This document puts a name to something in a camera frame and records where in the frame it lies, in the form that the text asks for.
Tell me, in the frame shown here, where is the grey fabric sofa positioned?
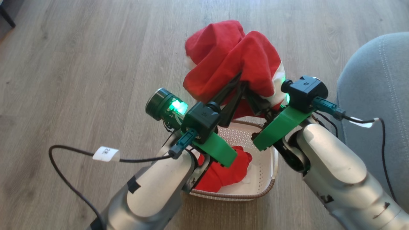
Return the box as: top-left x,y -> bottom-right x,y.
336,32 -> 409,213

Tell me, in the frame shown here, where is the red white santa garment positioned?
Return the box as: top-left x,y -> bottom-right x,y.
183,20 -> 286,193

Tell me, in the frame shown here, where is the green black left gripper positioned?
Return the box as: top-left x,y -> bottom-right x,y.
145,73 -> 247,168

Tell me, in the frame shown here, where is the white right cable tag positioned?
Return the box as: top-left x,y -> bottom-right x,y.
349,117 -> 380,128

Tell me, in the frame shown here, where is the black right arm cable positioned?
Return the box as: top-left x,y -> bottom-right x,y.
313,97 -> 397,202

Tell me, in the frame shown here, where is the white plastic laundry basket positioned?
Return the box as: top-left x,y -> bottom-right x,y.
189,119 -> 279,202

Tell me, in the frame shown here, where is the white cable tag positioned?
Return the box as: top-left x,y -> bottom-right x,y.
93,146 -> 121,162
349,117 -> 380,128

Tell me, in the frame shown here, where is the dark furniture leg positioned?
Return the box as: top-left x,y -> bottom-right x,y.
0,4 -> 16,28

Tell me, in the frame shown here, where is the white left cable tag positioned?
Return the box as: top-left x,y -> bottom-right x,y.
93,146 -> 121,162

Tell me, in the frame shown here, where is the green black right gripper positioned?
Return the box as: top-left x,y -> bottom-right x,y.
245,91 -> 316,151

